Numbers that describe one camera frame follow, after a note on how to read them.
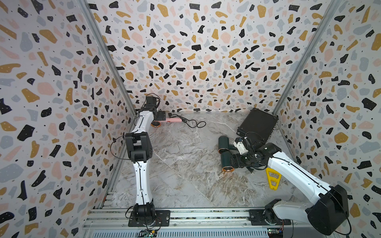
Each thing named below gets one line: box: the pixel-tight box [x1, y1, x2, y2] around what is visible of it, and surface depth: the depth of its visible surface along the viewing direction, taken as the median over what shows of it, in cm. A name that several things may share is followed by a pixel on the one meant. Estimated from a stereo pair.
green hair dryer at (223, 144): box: [217, 135, 230, 154], surface depth 100 cm
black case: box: [236, 108, 279, 145], surface depth 112 cm
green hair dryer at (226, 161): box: [220, 150, 235, 173], surface depth 91 cm
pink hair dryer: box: [150, 118, 183, 128], surface depth 115 cm
